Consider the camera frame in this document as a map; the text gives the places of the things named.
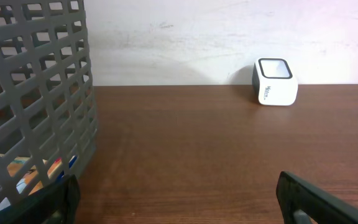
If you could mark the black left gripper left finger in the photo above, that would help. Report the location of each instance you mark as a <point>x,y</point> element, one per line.
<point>55,203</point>

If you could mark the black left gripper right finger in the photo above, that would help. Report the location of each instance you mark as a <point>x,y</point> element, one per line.
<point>303,202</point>

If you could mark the orange snack packet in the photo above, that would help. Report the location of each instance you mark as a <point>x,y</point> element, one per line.
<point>25,181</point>

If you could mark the white barcode scanner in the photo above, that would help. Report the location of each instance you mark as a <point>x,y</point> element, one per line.
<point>273,82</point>

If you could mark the grey plastic lattice basket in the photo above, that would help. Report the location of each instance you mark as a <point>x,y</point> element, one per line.
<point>47,106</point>

